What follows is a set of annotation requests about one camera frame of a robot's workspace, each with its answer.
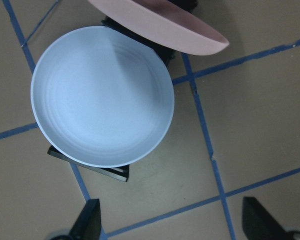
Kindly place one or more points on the blue plate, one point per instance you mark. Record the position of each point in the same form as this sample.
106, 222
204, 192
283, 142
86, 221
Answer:
102, 98

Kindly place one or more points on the black dish rack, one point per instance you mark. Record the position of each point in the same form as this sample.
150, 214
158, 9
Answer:
166, 55

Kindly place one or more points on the pink plate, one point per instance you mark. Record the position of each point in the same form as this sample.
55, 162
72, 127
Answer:
165, 23

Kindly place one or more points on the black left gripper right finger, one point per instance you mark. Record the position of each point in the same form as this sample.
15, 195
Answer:
258, 224

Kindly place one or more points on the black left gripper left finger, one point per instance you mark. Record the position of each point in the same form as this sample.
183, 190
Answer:
87, 226

